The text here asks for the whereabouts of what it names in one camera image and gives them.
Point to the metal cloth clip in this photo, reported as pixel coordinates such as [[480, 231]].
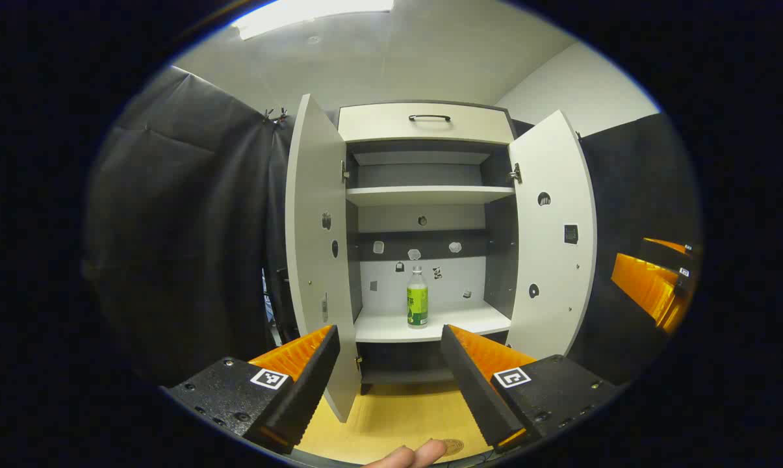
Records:
[[281, 117], [269, 116]]

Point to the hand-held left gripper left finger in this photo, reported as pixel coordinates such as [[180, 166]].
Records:
[[310, 390]]

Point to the white cabinet shelf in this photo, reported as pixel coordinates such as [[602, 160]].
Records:
[[456, 322], [430, 195]]

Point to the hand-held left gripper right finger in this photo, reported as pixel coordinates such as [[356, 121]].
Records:
[[475, 390]]

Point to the white and grey cabinet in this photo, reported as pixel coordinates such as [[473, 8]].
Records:
[[430, 221]]

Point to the metal door hinge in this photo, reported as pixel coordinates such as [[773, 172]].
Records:
[[516, 173], [345, 171]]

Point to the white cabinet door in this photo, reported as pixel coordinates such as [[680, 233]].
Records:
[[313, 195], [553, 260]]

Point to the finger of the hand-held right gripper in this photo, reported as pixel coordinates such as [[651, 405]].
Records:
[[667, 257], [648, 286]]

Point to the clear bottle with green label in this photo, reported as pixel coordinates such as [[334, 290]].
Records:
[[417, 302]]

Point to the white drawer front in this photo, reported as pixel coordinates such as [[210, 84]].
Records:
[[378, 123]]

